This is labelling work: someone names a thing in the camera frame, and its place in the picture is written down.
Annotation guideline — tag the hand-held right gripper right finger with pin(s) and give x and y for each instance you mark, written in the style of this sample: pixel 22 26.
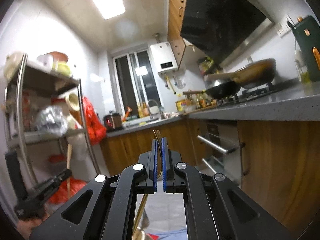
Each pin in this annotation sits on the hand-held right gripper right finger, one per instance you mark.
pixel 164 170

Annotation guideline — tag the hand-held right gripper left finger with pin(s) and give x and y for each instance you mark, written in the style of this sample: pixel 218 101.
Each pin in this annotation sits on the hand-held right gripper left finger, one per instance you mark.
pixel 155 170

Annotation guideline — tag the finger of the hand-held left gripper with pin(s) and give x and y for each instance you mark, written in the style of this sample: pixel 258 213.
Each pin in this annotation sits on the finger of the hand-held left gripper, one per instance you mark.
pixel 56 180

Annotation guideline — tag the wooden chopstick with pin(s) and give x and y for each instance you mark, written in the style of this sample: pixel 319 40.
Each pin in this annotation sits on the wooden chopstick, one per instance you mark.
pixel 68 157

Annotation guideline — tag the gold fork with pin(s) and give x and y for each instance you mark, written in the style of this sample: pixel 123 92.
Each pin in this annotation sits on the gold fork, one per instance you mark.
pixel 140 212

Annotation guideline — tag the large red plastic bag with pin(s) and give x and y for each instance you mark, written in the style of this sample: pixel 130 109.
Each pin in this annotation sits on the large red plastic bag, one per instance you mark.
pixel 68 190

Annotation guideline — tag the small red box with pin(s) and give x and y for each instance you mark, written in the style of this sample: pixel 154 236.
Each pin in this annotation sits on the small red box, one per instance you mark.
pixel 57 159

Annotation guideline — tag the light blue cloth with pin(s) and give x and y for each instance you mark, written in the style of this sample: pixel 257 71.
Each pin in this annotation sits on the light blue cloth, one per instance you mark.
pixel 165 212

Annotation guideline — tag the yellow oil bottle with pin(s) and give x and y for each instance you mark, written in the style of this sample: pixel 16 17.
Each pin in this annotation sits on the yellow oil bottle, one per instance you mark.
pixel 140 111
pixel 145 111

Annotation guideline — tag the clear crumpled plastic bag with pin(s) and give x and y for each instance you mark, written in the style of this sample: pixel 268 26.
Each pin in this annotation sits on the clear crumpled plastic bag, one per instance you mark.
pixel 51 120

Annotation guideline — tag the dark red rice cooker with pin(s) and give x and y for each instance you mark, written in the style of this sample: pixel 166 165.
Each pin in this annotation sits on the dark red rice cooker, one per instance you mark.
pixel 112 122

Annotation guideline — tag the orange snack packet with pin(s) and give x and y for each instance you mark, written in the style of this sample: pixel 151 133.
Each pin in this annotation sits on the orange snack packet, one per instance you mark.
pixel 128 111

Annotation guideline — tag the yellow canister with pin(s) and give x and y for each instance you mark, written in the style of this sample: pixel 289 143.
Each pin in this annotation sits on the yellow canister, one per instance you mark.
pixel 180 106

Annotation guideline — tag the hanging red plastic bag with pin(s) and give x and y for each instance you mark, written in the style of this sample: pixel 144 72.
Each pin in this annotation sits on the hanging red plastic bag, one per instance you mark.
pixel 93 125

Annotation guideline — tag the metal sink faucet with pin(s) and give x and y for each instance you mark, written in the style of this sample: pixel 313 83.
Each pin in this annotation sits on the metal sink faucet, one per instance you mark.
pixel 153 102

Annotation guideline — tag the metal shelf rack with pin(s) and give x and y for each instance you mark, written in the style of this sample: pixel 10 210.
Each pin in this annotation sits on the metal shelf rack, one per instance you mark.
pixel 21 105

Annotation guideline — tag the beige cylindrical container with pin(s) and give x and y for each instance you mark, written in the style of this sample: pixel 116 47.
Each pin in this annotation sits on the beige cylindrical container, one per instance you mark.
pixel 74 105

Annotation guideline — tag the row of condiment bottles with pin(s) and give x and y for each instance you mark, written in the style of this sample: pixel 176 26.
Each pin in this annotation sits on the row of condiment bottles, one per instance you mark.
pixel 201 102

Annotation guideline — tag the kitchen window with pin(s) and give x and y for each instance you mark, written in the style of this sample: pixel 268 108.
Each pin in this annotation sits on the kitchen window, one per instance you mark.
pixel 135 85

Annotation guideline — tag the black wok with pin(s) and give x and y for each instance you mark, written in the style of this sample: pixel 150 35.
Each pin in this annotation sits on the black wok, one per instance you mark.
pixel 225 90

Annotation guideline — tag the wooden lower cabinets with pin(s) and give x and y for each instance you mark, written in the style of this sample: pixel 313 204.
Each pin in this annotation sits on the wooden lower cabinets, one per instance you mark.
pixel 275 155

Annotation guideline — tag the wooden cabinets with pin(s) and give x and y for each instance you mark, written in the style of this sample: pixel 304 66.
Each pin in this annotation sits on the wooden cabinets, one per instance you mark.
pixel 176 12
pixel 275 155

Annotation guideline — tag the yellow-green container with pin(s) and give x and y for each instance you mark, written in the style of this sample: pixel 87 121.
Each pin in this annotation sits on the yellow-green container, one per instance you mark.
pixel 62 68

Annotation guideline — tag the white water heater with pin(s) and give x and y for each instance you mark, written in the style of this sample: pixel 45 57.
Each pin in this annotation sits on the white water heater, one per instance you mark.
pixel 163 57

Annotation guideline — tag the gas stove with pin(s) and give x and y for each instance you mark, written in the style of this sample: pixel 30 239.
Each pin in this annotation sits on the gas stove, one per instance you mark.
pixel 252 93

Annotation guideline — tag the white box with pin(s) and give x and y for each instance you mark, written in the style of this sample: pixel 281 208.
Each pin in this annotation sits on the white box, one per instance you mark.
pixel 45 60

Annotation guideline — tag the orange bowl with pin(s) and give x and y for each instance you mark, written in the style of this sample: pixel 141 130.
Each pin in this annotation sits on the orange bowl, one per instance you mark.
pixel 58 55

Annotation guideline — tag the water heater flue pipe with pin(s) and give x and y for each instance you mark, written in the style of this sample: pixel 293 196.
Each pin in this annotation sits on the water heater flue pipe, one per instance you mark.
pixel 157 38

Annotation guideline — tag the brown wok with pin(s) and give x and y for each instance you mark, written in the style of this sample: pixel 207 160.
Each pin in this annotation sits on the brown wok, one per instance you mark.
pixel 257 72

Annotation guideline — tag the wooden upper cabinets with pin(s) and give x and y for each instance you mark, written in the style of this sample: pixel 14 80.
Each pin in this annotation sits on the wooden upper cabinets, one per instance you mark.
pixel 176 12

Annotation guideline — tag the black range hood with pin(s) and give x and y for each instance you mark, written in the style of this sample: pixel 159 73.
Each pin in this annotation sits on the black range hood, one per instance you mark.
pixel 220 20

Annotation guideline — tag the small clear jar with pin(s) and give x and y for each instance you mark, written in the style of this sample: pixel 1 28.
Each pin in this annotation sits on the small clear jar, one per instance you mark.
pixel 304 75

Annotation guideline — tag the ceiling light panel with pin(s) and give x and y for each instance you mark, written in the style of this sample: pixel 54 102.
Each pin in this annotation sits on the ceiling light panel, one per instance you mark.
pixel 107 0

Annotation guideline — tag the green knife block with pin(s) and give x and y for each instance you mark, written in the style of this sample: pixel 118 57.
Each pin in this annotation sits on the green knife block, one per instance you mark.
pixel 307 50

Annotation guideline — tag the white wall socket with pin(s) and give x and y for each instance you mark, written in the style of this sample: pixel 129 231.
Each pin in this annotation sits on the white wall socket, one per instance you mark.
pixel 283 29

